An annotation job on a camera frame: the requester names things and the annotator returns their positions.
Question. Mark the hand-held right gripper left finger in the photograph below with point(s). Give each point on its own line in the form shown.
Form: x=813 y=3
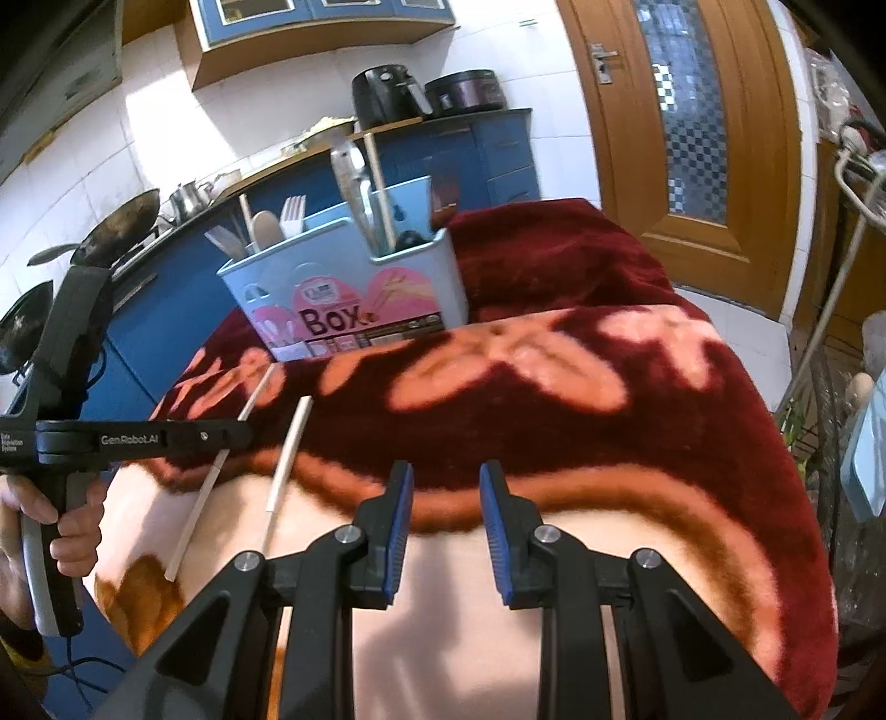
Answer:
x=400 y=533

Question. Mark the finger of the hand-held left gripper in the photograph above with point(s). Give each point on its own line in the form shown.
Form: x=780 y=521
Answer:
x=221 y=437

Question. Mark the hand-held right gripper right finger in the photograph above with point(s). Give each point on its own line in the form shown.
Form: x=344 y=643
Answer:
x=495 y=533

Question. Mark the white chopstick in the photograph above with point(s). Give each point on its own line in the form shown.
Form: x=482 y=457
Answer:
x=378 y=190
x=246 y=221
x=201 y=498
x=287 y=457

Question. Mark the light blue utensil box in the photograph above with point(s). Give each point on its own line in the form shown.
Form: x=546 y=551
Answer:
x=415 y=291

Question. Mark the black spoon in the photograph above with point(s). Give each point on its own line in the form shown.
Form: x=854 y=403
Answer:
x=414 y=239

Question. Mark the person's left hand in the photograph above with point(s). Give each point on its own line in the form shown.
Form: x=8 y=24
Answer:
x=79 y=536

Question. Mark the small black wok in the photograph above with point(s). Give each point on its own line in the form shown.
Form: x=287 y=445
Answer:
x=24 y=325

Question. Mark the large black wok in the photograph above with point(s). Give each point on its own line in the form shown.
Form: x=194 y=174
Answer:
x=118 y=228

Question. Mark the red floral blanket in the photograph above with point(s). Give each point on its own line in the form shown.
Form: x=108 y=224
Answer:
x=554 y=415

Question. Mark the metal kettle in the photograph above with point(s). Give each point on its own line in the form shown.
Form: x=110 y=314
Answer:
x=183 y=201

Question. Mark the wooden spoon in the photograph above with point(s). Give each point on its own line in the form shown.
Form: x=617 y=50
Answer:
x=266 y=228

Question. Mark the white fork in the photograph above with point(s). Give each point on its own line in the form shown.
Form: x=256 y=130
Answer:
x=293 y=218

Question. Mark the grey range hood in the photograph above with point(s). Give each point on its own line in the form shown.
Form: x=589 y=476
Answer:
x=69 y=90

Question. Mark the metal spatula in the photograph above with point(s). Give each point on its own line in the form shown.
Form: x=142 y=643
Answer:
x=346 y=187

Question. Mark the green plant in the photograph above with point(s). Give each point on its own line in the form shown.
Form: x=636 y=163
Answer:
x=792 y=422

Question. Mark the wooden door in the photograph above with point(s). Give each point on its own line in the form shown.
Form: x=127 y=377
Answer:
x=602 y=208

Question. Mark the blue kitchen counter cabinet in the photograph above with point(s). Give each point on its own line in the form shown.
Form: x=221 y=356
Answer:
x=484 y=159

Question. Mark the black air fryer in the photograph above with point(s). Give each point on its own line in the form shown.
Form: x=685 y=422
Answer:
x=384 y=97

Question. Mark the light blue board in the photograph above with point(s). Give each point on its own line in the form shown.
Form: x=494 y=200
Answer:
x=869 y=450

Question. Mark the dark rice cooker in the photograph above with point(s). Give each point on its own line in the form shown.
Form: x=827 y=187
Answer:
x=464 y=93

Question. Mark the clear plastic bag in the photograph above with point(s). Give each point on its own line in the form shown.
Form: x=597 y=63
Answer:
x=830 y=83

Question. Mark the blue wall cabinet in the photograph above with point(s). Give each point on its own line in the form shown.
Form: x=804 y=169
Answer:
x=277 y=48

